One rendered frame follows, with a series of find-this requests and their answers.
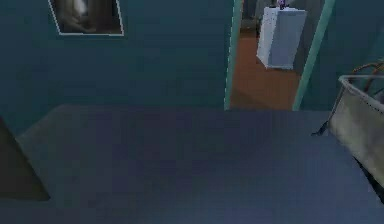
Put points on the white cabinet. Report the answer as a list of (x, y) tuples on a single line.
[(280, 38)]

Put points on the small purple object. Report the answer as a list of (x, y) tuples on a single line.
[(282, 4)]

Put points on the grey cloth basket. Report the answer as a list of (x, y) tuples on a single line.
[(361, 123)]

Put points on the white framed wall picture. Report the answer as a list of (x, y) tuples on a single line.
[(88, 16)]

